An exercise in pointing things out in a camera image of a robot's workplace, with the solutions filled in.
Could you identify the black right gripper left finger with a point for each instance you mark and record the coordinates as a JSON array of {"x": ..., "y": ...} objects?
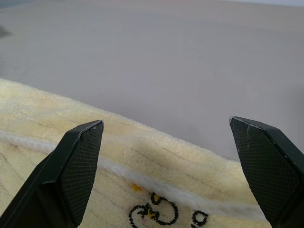
[{"x": 59, "y": 180}]

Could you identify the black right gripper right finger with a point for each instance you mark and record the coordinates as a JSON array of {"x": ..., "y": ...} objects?
[{"x": 273, "y": 171}]

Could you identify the pale yellow embroidered towel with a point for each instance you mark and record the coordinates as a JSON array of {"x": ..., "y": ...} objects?
[{"x": 147, "y": 180}]

